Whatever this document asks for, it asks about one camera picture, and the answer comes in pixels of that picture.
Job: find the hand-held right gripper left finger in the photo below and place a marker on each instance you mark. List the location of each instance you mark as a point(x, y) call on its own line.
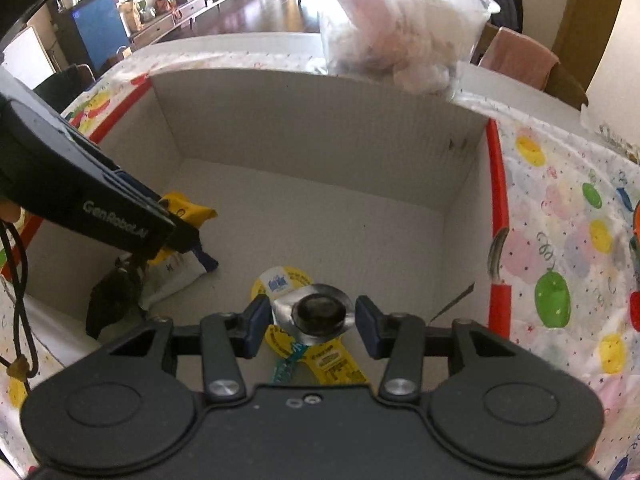
point(258, 322)

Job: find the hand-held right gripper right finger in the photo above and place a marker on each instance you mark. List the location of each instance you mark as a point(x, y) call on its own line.
point(366, 325)

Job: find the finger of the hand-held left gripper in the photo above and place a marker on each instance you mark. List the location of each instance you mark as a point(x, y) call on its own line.
point(135, 185)
point(182, 235)

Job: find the yellow white snack packet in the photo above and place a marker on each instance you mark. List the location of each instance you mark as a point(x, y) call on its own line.
point(172, 275)

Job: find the yellow jelly cup pack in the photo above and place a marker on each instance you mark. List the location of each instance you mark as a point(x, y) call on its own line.
point(320, 312)

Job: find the red cardboard box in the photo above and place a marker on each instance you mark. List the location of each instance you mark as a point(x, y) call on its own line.
point(310, 160)

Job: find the black jacket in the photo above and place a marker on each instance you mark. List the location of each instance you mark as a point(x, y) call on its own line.
point(65, 82)

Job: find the white cabinet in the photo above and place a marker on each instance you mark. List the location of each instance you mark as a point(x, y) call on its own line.
point(27, 57)

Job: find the blue front cabinet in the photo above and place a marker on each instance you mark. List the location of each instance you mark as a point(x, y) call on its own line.
point(102, 25)

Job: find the wooden television cabinet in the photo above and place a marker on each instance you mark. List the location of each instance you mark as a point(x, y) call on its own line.
point(160, 25)

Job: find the yellow bag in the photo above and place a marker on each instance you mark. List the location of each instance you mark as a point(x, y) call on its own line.
point(131, 16)

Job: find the balloon printed tablecloth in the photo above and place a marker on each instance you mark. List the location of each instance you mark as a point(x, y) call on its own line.
point(560, 200)

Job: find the clear plastic bowl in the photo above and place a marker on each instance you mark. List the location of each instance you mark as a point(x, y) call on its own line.
point(350, 52)

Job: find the clear plastic bag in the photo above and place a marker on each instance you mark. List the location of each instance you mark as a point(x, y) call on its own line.
point(415, 25)

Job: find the pink cloth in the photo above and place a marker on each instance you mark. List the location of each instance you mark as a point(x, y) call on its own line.
point(520, 57)

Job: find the wooden chair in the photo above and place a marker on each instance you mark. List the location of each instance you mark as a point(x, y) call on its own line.
point(567, 85)

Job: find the white wrapper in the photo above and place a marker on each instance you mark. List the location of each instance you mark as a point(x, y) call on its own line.
point(620, 141)

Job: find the brown wooden door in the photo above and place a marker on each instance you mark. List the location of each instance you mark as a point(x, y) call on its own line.
point(590, 25)

